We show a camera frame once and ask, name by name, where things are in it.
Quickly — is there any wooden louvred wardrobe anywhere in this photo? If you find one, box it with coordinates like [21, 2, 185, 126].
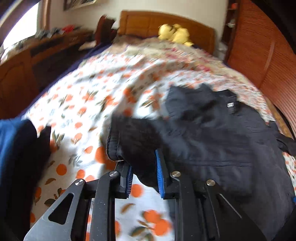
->
[227, 1, 295, 130]

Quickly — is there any wooden chair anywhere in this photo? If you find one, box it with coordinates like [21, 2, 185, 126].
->
[94, 15, 117, 45]

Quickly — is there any wooden headboard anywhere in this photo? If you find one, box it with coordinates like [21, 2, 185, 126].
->
[117, 10, 216, 55]

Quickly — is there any pink floral quilt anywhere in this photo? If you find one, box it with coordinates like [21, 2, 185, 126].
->
[110, 35, 229, 75]

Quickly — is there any gold bed runner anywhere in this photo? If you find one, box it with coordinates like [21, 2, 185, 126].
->
[263, 96, 295, 139]

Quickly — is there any black jacket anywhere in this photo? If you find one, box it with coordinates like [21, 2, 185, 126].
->
[106, 84, 295, 240]

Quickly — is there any window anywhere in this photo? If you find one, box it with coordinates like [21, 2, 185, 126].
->
[2, 3, 39, 49]

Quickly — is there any orange-print bed sheet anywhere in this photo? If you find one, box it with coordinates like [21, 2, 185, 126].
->
[23, 41, 296, 241]

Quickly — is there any folded blue garment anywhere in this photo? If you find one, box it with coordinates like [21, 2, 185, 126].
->
[1, 118, 51, 238]

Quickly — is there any long wooden desk cabinet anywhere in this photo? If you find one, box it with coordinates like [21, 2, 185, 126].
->
[1, 29, 93, 119]

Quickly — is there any yellow plush toy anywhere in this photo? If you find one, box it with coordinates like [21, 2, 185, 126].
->
[158, 24, 194, 46]

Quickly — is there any red item on desk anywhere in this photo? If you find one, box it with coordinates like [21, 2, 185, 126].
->
[62, 25, 75, 33]

